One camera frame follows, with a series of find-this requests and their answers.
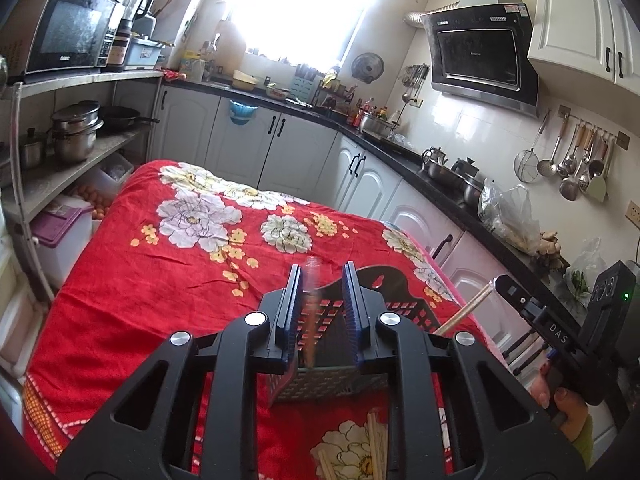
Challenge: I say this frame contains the stacked steel pots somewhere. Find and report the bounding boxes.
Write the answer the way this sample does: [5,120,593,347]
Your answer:
[50,101,105,164]

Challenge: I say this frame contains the small lidded steel pot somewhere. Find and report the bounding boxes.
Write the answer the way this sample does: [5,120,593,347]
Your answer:
[19,127,51,169]

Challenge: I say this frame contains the plastic bag of greens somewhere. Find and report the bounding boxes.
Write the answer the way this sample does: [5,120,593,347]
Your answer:
[565,237,609,307]

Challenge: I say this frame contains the person's right forearm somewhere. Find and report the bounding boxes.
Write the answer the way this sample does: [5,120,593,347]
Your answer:
[569,414,597,467]

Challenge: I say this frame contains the kitchen window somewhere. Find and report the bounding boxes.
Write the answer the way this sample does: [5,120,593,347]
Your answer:
[224,0,392,69]

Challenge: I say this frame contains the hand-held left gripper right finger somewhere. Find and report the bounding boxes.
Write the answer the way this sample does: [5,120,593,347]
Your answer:
[341,261,586,480]

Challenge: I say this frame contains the metal shelf rack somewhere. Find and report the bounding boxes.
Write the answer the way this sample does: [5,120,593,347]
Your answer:
[0,69,166,311]

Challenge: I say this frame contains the row of hanging kitchen utensils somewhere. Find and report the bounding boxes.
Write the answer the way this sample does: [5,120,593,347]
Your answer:
[537,110,619,204]

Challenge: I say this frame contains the small hanging utensil set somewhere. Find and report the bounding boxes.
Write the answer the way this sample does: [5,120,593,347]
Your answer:
[399,64,431,104]

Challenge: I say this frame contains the black plastic lattice basket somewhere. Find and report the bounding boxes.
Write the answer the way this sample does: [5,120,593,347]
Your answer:
[267,264,483,406]

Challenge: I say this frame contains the purple-lid plastic container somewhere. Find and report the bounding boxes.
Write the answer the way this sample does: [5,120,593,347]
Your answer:
[29,195,96,292]

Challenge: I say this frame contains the black blender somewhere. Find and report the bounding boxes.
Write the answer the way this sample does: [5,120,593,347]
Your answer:
[106,0,157,72]

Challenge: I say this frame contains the black frying pan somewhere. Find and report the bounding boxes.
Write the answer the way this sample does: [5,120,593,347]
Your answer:
[100,106,161,132]

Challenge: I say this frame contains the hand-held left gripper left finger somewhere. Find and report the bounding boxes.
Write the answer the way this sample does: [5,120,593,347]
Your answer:
[56,263,306,480]

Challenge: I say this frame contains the ginger root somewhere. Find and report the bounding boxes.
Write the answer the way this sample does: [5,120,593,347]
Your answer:
[537,230,569,267]

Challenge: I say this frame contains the seasoning bottle rack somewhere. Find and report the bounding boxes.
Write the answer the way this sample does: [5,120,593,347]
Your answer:
[312,72,359,117]

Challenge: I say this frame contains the hanging wire strainer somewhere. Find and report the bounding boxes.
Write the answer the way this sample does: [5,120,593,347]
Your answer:
[514,109,552,184]

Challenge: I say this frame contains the red floral blanket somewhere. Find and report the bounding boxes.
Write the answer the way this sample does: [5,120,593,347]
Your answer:
[22,160,493,480]

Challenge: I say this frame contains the person's right hand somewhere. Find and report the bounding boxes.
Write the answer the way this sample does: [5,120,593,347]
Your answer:
[530,359,597,442]

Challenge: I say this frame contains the black range hood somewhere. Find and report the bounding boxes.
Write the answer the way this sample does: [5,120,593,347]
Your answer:
[419,4,541,119]

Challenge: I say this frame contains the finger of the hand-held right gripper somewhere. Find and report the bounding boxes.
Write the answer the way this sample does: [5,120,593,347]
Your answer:
[492,275,545,322]

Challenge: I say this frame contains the white upper cabinet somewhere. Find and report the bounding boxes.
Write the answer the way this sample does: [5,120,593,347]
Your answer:
[527,0,640,95]

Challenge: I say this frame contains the blue hanging bowl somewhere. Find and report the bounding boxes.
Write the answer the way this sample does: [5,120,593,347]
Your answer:
[229,100,259,126]

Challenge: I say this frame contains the small wall fan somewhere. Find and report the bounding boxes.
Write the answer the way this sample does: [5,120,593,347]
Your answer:
[350,52,385,84]

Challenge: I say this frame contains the steel stove pot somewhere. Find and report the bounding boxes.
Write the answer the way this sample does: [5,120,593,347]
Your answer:
[357,110,397,137]

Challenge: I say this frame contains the steel lidded pots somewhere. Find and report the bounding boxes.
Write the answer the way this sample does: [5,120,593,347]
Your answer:
[426,157,487,207]

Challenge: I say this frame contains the white plastic drawer unit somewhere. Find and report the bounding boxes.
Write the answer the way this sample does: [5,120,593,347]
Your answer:
[0,240,42,378]

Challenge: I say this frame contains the pile of brown eggs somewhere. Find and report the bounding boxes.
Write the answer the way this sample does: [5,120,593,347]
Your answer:
[74,184,114,222]

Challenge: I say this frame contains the clear plastic box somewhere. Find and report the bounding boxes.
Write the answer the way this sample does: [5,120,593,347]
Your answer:
[94,152,136,196]

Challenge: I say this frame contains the steel kettle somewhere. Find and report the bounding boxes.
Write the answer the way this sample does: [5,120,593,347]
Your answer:
[422,146,449,172]

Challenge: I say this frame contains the yellow dish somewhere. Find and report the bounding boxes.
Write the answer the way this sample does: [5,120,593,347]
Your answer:
[231,70,264,93]

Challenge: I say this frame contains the clear plastic bag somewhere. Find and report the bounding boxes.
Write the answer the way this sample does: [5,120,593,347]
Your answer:
[477,180,544,257]

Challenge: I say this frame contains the green knife block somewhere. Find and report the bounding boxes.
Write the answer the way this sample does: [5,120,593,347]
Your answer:
[292,64,321,107]

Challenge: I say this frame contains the black microwave oven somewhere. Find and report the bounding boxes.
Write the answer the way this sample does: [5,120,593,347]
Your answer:
[21,0,122,80]

